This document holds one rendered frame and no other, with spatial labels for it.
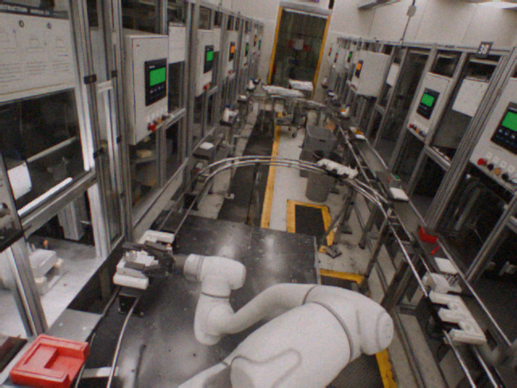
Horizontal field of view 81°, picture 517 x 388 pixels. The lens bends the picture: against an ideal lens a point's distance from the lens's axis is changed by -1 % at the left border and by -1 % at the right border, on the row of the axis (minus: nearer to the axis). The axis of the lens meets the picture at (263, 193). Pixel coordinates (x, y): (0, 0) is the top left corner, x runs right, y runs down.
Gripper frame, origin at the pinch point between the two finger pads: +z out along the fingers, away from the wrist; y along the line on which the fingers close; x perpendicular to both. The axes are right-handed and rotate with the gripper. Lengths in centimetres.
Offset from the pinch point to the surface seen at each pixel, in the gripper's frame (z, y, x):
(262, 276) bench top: -50, -44, -49
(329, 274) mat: -117, -111, -139
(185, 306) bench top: -15, -44, -19
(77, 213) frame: 38.1, -6.5, -26.9
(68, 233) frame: 42, -17, -25
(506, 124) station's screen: -153, 57, -72
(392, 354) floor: -155, -112, -65
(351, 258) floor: -143, -112, -170
